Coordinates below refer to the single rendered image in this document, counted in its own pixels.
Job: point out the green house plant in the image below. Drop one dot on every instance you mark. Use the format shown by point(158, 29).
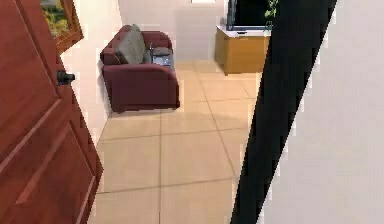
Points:
point(271, 8)

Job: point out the light wooden television stand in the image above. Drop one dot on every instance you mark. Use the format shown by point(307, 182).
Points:
point(243, 53)

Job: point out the black television set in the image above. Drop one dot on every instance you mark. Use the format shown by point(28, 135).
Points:
point(248, 13)

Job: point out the grey-green pillow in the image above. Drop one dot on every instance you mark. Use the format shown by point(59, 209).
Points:
point(130, 46)

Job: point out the maroon sofa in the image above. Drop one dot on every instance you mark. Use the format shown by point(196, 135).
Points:
point(140, 86)

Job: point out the wooden framed landscape picture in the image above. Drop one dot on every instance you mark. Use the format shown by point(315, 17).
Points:
point(59, 20)

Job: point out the red-brown wooden room door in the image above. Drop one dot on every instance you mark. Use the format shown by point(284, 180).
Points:
point(30, 133)

